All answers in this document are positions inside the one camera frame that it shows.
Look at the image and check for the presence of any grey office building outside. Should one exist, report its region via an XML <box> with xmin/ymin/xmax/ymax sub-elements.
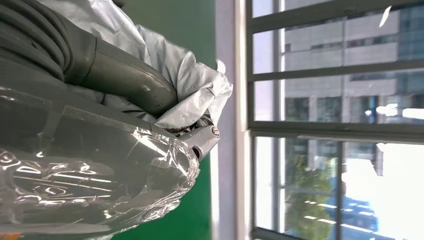
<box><xmin>284</xmin><ymin>3</ymin><xmax>424</xmax><ymax>123</ymax></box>

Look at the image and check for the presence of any green conveyor belt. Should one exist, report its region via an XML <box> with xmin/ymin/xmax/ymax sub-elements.
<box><xmin>112</xmin><ymin>0</ymin><xmax>216</xmax><ymax>240</ymax></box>

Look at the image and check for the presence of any dark window frame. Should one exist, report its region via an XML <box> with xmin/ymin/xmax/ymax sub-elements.
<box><xmin>246</xmin><ymin>0</ymin><xmax>424</xmax><ymax>240</ymax></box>

